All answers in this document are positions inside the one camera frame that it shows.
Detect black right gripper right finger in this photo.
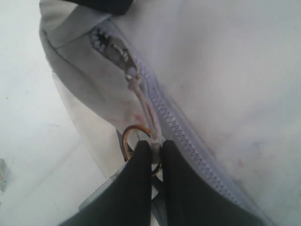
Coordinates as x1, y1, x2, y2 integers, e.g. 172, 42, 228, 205
161, 140, 255, 226

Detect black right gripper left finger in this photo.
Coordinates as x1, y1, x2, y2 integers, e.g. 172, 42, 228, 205
62, 141, 151, 226

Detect white fabric backpack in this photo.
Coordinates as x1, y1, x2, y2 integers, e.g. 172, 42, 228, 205
40, 0, 301, 226

